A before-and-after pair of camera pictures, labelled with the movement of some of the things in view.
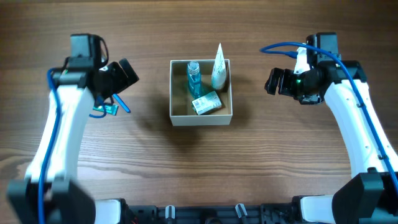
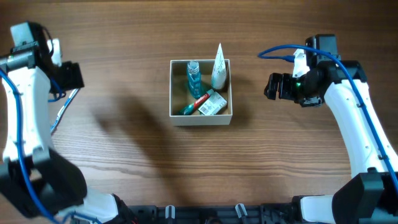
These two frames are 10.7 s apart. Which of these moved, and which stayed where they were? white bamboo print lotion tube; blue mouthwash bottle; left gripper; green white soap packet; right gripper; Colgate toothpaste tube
Moved: left gripper; green white soap packet; Colgate toothpaste tube
Stayed: white bamboo print lotion tube; blue mouthwash bottle; right gripper
